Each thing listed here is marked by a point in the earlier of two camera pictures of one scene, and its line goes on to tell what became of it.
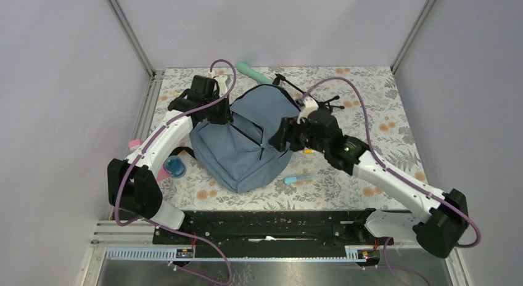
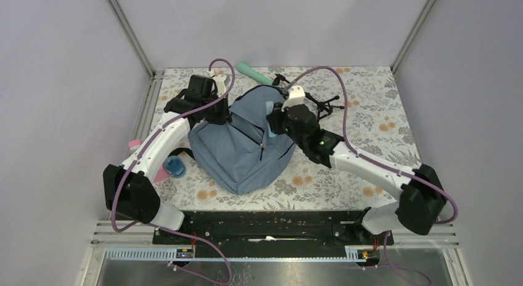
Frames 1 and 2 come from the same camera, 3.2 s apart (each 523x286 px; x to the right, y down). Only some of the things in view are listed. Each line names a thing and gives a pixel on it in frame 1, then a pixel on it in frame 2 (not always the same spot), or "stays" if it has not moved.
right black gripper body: [300, 139] to [280, 119]
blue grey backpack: [239, 154] stays
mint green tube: [244, 68] stays
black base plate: [267, 233] stays
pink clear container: [134, 145] stays
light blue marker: [295, 179] to [269, 109]
